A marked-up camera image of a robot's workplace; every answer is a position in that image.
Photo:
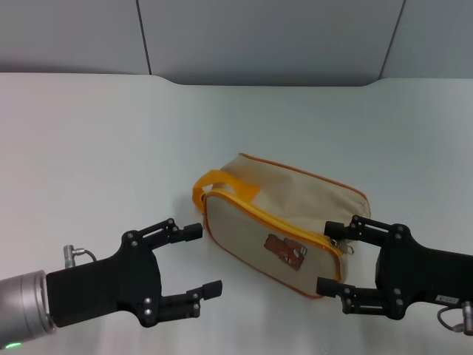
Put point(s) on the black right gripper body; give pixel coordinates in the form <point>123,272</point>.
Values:
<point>425,277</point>

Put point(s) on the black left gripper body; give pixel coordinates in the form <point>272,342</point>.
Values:
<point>111,288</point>

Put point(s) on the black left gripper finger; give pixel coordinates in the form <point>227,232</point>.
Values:
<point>184,297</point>
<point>166,231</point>

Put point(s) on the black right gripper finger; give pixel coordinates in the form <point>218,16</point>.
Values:
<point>358,296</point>
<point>362,231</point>

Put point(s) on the beige food bag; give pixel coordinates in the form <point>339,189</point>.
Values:
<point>303,211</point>

